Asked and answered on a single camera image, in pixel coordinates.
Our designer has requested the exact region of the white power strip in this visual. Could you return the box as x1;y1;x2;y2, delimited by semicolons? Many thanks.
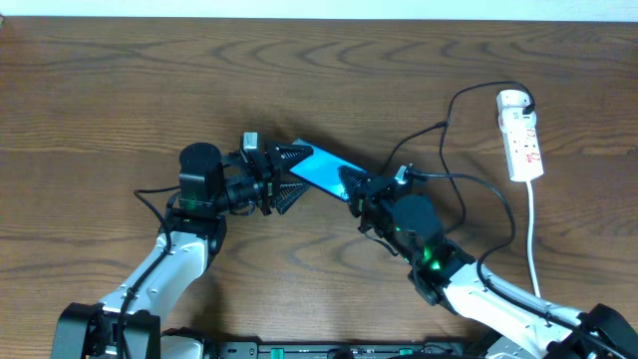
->
498;107;544;182

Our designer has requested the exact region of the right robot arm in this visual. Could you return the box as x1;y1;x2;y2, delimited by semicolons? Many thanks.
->
338;167;637;358

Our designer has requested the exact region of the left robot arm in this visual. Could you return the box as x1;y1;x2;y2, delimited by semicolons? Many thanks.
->
51;134;313;358

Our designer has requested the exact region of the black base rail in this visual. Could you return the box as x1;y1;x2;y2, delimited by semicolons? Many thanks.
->
217;341;464;359

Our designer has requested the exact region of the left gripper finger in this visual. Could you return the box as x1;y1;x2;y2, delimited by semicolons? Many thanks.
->
275;181;310;214
266;142;314;173

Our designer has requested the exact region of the white charger adapter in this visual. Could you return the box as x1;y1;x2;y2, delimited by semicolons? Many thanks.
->
496;89;530;113

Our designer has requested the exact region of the blue smartphone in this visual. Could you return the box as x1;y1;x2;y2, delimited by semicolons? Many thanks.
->
290;139;363;202

